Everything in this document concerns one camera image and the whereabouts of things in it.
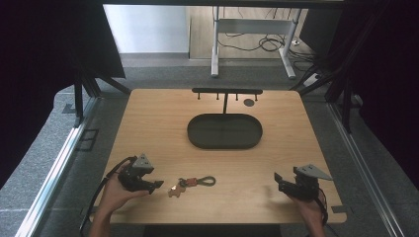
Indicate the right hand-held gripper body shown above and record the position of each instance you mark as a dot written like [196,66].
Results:
[304,182]

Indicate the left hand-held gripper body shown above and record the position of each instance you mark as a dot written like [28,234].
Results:
[135,174]

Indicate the person's right hand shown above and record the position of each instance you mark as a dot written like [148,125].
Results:
[308,207]

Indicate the person's left hand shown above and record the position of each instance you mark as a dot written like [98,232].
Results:
[115,195]

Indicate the black key rack with tray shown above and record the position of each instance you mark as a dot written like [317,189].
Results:
[224,131]

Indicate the round dark table grommet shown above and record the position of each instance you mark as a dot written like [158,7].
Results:
[249,102]

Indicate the black metal stand legs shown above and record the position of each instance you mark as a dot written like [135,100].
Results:
[339,89]
[86,89]

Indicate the white power strip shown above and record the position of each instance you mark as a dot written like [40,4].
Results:
[312,79]

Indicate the aluminium frame rail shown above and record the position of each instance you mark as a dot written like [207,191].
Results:
[56,174]
[365,171]

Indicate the white metal desk frame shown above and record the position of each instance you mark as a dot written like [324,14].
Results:
[215,49]

